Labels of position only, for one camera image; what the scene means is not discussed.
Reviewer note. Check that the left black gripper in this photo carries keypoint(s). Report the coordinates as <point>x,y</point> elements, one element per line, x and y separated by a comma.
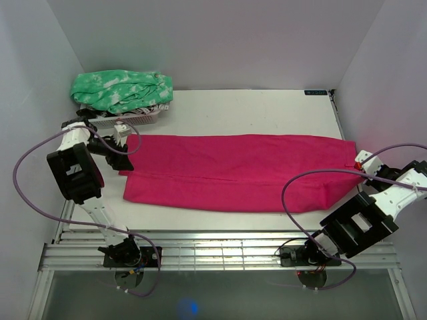
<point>120,162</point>

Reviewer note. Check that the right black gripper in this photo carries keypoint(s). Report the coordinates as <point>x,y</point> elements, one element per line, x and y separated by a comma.
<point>373,183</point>

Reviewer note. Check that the pink trousers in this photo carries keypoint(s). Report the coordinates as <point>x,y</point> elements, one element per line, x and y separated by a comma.
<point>241,173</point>

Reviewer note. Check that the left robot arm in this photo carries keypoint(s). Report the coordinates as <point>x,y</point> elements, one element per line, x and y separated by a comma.
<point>79,180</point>

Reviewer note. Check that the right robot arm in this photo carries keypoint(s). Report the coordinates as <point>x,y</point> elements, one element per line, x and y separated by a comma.
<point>366,219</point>

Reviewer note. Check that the white plastic basket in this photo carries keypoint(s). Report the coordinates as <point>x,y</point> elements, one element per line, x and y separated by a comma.
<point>134,119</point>

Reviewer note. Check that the black white clothes in basket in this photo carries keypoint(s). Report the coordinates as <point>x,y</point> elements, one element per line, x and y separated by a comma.
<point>91,113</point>

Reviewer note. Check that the green white patterned garment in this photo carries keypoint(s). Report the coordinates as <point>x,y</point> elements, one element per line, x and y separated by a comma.
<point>120,91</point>

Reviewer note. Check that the blue table label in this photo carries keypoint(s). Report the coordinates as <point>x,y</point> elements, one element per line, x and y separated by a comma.
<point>315,92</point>

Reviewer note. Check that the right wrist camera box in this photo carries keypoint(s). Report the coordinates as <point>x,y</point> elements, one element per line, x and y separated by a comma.
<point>367,163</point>

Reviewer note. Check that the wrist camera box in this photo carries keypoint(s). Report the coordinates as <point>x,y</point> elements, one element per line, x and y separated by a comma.
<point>367,163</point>
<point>120,133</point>

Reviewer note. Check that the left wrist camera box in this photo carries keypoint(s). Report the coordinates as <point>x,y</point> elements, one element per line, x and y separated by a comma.
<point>120,133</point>

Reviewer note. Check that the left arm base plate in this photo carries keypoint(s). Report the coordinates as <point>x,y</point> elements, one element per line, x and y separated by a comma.
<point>147,257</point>

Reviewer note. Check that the aluminium front rail frame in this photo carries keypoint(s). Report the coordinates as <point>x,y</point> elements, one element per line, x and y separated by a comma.
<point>191,240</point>

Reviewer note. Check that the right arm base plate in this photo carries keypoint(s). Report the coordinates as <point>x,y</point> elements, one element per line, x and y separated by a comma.
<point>303,256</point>

